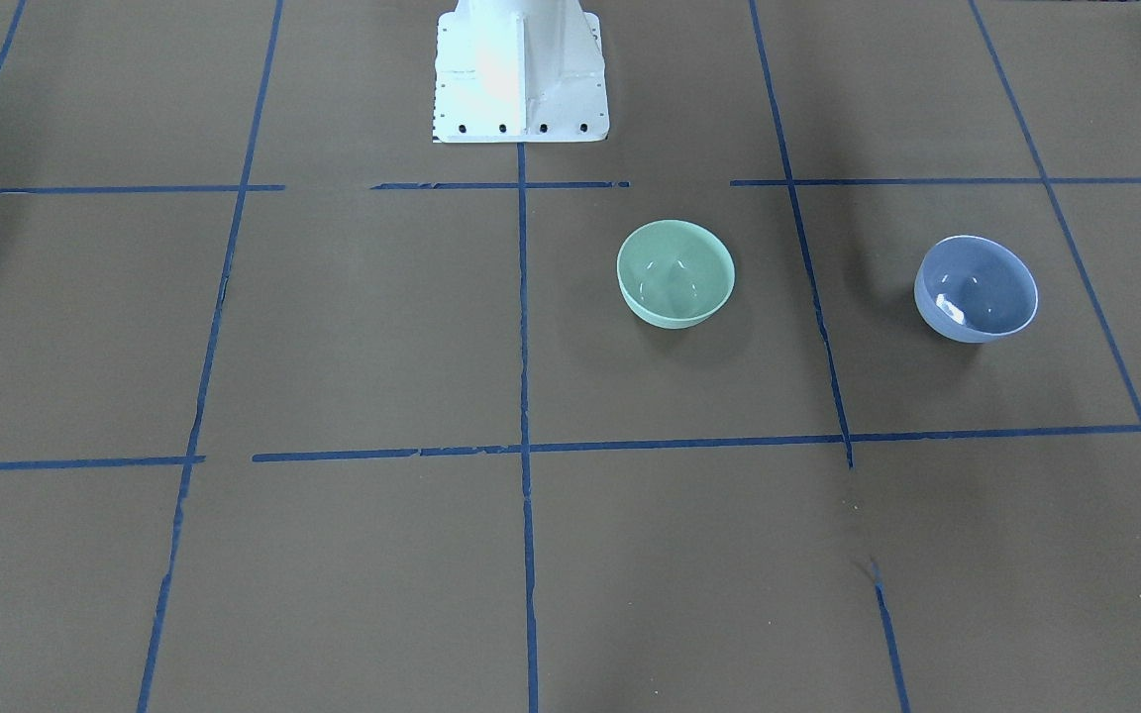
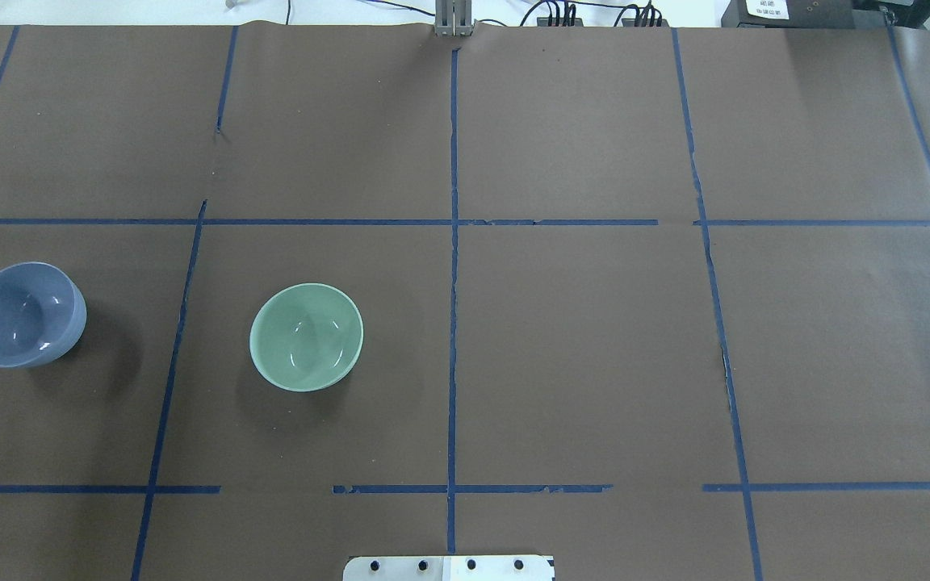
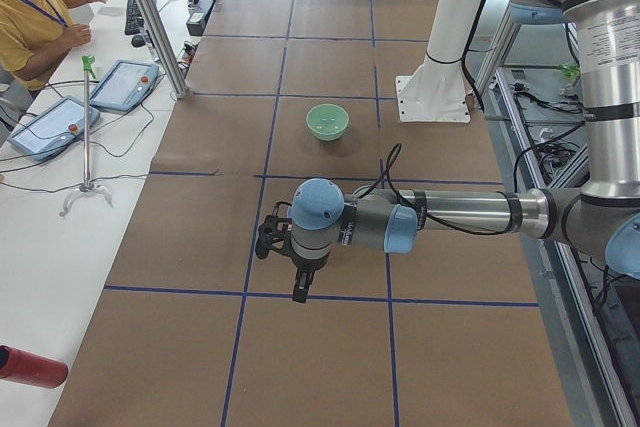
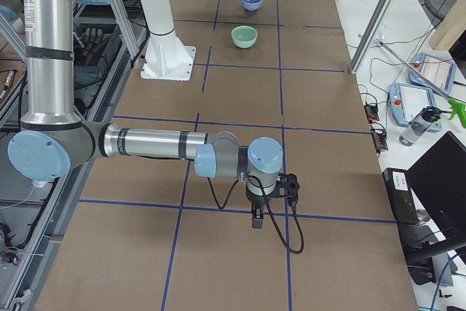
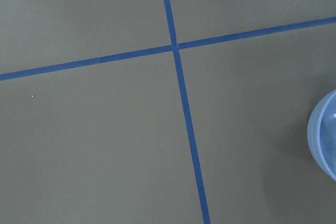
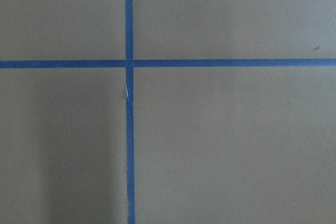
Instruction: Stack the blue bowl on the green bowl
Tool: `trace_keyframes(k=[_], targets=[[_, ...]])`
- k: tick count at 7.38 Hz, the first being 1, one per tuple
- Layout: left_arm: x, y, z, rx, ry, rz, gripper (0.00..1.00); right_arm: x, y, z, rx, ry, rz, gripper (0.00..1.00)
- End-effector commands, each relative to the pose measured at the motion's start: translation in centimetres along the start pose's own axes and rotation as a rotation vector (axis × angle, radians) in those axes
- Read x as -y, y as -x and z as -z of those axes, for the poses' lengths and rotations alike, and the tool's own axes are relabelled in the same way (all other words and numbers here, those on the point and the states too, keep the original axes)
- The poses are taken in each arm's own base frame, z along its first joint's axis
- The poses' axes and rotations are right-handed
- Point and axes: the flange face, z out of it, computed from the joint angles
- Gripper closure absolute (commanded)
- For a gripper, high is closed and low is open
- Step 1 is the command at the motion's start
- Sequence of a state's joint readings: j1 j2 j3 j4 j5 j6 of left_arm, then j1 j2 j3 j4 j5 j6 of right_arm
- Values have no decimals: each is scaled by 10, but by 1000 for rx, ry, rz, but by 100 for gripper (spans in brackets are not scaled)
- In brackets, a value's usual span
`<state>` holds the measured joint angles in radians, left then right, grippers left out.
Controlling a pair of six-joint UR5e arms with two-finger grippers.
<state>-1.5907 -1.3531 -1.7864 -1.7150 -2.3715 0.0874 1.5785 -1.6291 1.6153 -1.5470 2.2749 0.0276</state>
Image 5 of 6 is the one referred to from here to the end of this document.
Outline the brown paper table cover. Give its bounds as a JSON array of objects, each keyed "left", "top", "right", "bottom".
[{"left": 1, "top": 0, "right": 335, "bottom": 223}]

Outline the blue bowl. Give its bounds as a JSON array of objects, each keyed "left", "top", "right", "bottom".
[{"left": 307, "top": 91, "right": 335, "bottom": 180}]

